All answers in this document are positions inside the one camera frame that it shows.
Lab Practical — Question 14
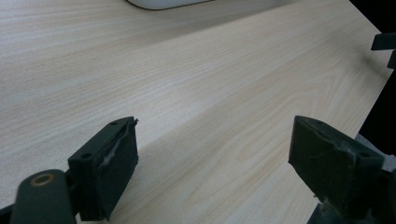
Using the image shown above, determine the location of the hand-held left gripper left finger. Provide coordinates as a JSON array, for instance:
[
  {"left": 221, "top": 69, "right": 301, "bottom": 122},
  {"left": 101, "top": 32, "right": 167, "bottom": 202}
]
[{"left": 67, "top": 116, "right": 140, "bottom": 222}]

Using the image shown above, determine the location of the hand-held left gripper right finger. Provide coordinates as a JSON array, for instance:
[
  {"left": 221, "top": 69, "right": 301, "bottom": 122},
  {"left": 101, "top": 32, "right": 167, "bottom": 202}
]
[{"left": 288, "top": 115, "right": 386, "bottom": 220}]

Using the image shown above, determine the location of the grey cloth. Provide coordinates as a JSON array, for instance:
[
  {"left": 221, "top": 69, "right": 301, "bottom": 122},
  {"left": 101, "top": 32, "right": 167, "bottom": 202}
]
[{"left": 354, "top": 133, "right": 396, "bottom": 173}]

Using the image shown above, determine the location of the white round dish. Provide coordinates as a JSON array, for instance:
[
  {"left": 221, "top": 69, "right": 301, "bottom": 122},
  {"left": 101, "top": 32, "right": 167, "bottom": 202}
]
[{"left": 125, "top": 0, "right": 217, "bottom": 11}]

